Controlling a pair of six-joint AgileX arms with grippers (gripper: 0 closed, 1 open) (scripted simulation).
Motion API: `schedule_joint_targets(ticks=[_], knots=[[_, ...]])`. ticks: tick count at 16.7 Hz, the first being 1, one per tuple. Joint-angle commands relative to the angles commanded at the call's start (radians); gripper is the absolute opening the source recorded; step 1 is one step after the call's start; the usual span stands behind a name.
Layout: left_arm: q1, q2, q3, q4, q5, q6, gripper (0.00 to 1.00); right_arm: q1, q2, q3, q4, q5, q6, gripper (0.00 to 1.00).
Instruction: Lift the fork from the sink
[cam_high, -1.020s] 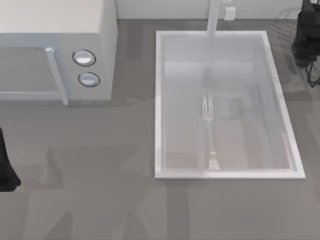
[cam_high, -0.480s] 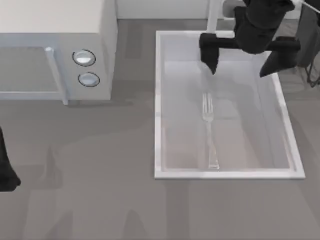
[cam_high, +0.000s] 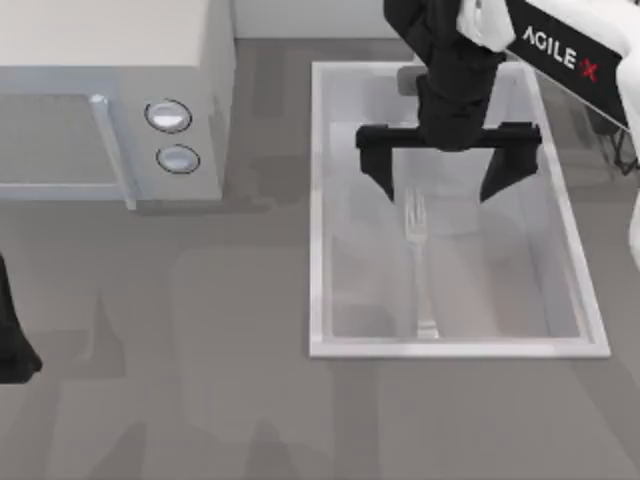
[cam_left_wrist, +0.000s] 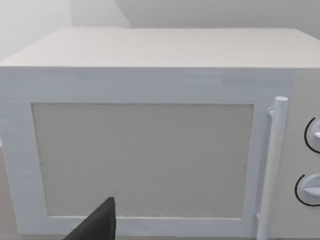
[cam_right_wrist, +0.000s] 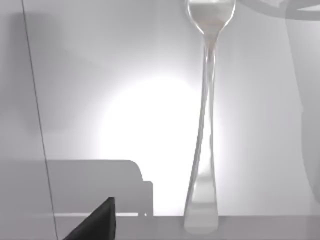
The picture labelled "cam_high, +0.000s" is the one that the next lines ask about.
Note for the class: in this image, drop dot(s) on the pale microwave oven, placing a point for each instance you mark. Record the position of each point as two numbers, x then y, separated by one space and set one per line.
100 45

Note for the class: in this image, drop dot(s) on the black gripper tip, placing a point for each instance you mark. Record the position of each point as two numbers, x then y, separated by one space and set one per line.
12 340

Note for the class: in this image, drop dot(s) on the white sink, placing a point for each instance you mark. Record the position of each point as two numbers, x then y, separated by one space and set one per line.
450 345

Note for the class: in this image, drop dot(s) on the small silver microwave knob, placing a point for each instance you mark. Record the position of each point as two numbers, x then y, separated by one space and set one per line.
178 159

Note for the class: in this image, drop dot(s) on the microwave oven door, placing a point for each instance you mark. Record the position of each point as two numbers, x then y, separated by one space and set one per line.
50 145

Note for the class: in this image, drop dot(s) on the silver fork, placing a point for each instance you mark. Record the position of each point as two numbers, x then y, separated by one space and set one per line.
421 260

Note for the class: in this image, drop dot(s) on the large silver microwave knob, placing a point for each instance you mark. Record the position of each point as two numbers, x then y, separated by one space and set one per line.
168 116

